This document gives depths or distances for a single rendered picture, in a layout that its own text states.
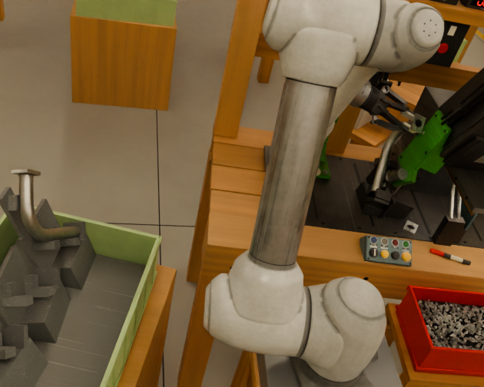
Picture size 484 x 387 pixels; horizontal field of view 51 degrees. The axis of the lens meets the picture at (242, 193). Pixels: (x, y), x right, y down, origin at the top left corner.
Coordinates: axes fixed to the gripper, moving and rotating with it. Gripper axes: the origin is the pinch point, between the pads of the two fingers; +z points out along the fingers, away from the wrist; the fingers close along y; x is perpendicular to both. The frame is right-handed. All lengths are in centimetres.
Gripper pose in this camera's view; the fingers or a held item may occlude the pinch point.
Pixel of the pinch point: (409, 122)
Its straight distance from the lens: 173.9
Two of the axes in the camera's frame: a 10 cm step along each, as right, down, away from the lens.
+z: 8.5, 3.6, 3.9
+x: -4.2, -0.1, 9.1
